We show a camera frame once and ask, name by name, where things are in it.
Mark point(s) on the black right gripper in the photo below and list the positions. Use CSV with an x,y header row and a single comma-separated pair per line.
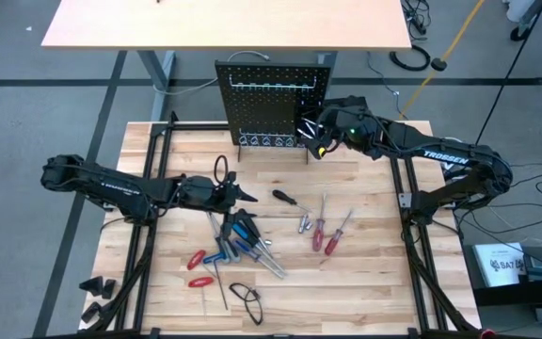
x,y
353,134

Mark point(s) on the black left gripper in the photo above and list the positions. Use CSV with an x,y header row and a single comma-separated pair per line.
x,y
205,193

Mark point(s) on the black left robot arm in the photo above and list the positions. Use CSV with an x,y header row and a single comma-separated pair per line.
x,y
111,186

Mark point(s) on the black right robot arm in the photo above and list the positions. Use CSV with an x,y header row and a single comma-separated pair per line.
x,y
445,157

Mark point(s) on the black plastic peg board bin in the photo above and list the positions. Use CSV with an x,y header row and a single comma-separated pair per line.
x,y
299,113

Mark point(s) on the black metal peg board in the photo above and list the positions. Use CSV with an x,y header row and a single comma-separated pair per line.
x,y
261,108

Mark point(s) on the yellow label tag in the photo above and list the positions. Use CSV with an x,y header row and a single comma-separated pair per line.
x,y
321,151

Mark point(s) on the clear safety glasses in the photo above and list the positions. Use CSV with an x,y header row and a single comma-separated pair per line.
x,y
250,296

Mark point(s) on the light wood desk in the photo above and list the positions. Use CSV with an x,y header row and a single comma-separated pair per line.
x,y
228,23

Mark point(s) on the black printed spare part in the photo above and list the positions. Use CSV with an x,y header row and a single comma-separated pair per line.
x,y
93,287
109,289
92,311

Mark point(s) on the white printed box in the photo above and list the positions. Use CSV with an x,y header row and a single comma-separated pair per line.
x,y
485,252

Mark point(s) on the grey cart leg with caster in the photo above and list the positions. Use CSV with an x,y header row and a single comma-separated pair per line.
x,y
519,34

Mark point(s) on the black equipment stand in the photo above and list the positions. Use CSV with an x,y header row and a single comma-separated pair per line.
x,y
511,296

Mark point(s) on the small red object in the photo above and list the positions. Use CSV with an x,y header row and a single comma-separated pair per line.
x,y
487,334

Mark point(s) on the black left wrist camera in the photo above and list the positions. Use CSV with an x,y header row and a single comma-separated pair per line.
x,y
227,230

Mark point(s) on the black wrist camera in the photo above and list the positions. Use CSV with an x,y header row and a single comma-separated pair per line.
x,y
352,103
227,230

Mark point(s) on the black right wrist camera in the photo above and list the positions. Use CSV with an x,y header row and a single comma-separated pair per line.
x,y
352,103

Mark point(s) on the silver multi-hook tool rail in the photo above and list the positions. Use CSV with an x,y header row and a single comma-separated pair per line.
x,y
271,86

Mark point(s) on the black aluminium table frame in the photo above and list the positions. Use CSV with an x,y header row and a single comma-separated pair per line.
x,y
191,126

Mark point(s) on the silver metal bracket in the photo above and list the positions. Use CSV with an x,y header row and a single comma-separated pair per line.
x,y
405,200

